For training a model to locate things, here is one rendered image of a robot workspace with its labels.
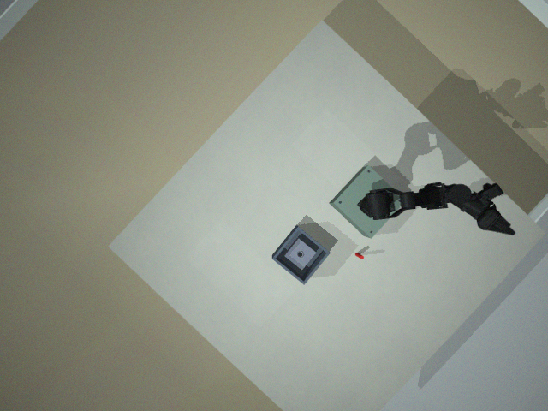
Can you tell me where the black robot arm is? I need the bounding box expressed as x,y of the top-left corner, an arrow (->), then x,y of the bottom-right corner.
357,182 -> 504,220

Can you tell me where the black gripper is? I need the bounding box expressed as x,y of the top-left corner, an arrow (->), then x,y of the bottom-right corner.
458,193 -> 515,235

